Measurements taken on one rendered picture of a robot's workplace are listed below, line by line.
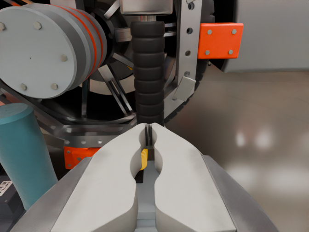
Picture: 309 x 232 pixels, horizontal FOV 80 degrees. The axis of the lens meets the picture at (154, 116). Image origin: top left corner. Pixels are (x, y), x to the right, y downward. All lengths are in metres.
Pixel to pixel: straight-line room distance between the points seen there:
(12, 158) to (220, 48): 0.48
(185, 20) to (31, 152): 0.42
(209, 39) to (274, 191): 1.07
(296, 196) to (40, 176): 1.26
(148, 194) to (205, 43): 0.65
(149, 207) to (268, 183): 0.81
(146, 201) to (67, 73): 0.65
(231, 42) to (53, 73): 0.35
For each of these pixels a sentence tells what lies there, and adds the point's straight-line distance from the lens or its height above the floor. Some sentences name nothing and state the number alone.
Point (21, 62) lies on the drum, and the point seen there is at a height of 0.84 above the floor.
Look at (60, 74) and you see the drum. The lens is 0.31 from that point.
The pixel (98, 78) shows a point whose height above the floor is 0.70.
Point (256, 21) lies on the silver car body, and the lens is 0.63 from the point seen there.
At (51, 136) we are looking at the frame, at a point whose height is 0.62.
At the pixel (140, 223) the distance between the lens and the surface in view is 0.89.
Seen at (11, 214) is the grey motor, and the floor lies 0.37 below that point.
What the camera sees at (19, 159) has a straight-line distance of 0.47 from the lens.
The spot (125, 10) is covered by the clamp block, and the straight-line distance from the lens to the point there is 0.20.
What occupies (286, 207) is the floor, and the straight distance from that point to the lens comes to 1.30.
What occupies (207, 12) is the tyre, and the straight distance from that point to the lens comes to 0.52.
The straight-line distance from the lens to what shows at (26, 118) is 0.44.
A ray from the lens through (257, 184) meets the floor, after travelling 1.34.
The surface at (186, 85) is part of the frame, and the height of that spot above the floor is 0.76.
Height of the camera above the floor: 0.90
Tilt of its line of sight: 28 degrees down
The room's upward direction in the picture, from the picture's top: 1 degrees counter-clockwise
